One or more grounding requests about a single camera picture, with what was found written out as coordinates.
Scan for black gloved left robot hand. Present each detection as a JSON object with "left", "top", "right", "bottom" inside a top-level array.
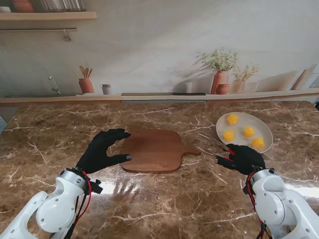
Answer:
[{"left": 76, "top": 128, "right": 133, "bottom": 174}]

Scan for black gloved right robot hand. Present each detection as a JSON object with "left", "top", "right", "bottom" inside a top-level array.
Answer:
[{"left": 214, "top": 143, "right": 266, "bottom": 175}]

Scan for yellow corn chunk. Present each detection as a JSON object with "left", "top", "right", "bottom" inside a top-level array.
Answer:
[
  {"left": 223, "top": 129, "right": 235, "bottom": 142},
  {"left": 243, "top": 125, "right": 255, "bottom": 138},
  {"left": 251, "top": 137, "right": 265, "bottom": 149},
  {"left": 226, "top": 114, "right": 239, "bottom": 126}
]

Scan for red handled metal tongs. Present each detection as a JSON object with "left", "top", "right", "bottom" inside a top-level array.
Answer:
[{"left": 198, "top": 132, "right": 236, "bottom": 162}]

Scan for dark wooden cutting board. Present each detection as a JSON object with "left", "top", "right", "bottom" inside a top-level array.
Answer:
[{"left": 121, "top": 128, "right": 202, "bottom": 174}]

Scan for beige round plate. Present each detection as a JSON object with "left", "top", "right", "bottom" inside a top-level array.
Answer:
[{"left": 215, "top": 112, "right": 274, "bottom": 153}]

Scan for wooden counter ledge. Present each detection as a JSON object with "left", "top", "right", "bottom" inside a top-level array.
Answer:
[{"left": 0, "top": 88, "right": 319, "bottom": 108}]

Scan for terracotta holder with wooden utensils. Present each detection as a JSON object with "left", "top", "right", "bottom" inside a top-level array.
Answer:
[{"left": 78, "top": 66, "right": 95, "bottom": 94}]

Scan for chrome faucet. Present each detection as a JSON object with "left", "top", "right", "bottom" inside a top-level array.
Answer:
[{"left": 48, "top": 76, "right": 62, "bottom": 96}]

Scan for leaning wooden boards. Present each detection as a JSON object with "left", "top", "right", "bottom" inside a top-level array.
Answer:
[{"left": 291, "top": 66, "right": 319, "bottom": 90}]

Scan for row of glass jars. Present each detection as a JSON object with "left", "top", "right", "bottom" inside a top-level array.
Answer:
[{"left": 39, "top": 0, "right": 87, "bottom": 12}]

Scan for round terracotta pot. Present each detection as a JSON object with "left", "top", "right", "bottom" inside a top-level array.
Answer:
[{"left": 12, "top": 0, "right": 34, "bottom": 13}]

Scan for right arm red black cables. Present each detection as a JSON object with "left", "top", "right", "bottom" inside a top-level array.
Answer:
[{"left": 243, "top": 171, "right": 269, "bottom": 239}]

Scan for arm red black cables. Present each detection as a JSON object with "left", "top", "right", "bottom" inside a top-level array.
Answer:
[
  {"left": 243, "top": 171, "right": 269, "bottom": 239},
  {"left": 67, "top": 170, "right": 93, "bottom": 239}
]

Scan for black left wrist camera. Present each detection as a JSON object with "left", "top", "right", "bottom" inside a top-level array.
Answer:
[{"left": 90, "top": 179, "right": 104, "bottom": 195}]

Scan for left arm red black cables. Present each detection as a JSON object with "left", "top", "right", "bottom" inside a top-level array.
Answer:
[{"left": 67, "top": 170, "right": 93, "bottom": 239}]

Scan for metal wall rail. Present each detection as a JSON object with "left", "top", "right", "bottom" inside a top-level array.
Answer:
[{"left": 0, "top": 27, "right": 78, "bottom": 42}]

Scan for light wooden wall shelf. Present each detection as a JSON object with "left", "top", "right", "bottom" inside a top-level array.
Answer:
[{"left": 0, "top": 11, "right": 97, "bottom": 22}]

